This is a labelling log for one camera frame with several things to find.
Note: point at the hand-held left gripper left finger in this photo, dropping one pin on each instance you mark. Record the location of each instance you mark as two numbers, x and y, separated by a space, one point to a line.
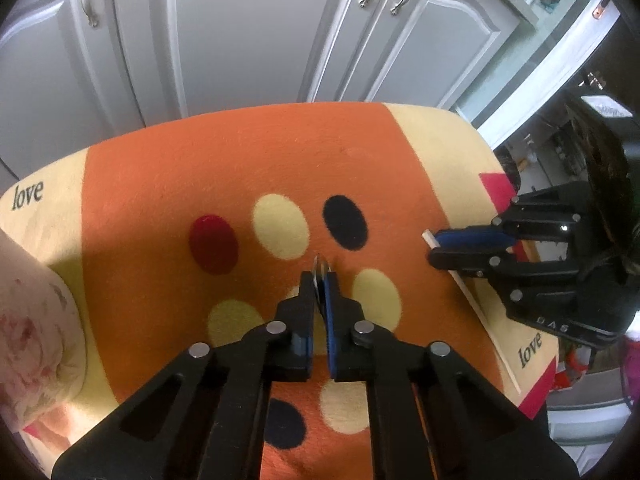
309 330

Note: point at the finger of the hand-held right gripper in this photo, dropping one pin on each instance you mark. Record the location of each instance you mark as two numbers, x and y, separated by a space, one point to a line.
475 237
465 260

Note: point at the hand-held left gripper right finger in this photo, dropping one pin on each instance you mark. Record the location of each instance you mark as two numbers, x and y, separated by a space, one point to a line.
331 330

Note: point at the white chopstick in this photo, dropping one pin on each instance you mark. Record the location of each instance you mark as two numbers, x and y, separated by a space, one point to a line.
480 315

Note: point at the silver spoon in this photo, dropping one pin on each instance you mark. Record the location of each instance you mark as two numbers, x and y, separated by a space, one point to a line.
320 266

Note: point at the floral cup with blue rim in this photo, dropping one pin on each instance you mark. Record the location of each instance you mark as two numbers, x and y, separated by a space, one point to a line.
35 335

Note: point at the grey cabinet door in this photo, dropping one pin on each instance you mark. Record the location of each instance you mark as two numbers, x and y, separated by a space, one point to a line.
240 35
450 45
45 60

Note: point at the orange patterned cloth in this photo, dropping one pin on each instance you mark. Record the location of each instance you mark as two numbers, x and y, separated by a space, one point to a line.
200 160

